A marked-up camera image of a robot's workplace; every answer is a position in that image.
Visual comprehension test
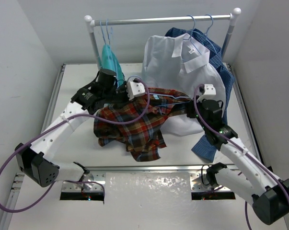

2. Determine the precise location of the red plaid shirt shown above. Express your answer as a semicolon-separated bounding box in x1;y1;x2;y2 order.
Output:
93;88;189;162

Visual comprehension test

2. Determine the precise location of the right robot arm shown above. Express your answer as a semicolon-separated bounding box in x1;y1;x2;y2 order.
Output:
187;99;289;225

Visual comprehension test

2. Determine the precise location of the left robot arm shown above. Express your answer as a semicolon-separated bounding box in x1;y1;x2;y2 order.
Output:
15;69;128;187

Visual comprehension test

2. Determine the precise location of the blue checked shirt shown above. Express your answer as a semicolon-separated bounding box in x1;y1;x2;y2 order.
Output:
164;27;235;161

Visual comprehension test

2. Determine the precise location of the blue hanger white shirt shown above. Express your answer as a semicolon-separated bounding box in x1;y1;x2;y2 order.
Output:
181;14;202;63

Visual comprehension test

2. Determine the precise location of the white clothes rack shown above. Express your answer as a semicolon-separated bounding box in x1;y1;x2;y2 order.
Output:
84;8;242;69

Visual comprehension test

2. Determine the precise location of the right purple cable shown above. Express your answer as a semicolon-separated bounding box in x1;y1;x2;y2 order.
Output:
192;83;289;230

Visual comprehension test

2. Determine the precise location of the purple cable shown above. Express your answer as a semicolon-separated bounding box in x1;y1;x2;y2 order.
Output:
0;76;151;214
192;83;289;230

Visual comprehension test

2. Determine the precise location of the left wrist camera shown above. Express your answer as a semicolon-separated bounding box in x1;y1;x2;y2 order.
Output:
127;81;146;101

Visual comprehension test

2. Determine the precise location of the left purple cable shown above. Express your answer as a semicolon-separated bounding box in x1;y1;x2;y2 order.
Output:
0;76;151;214

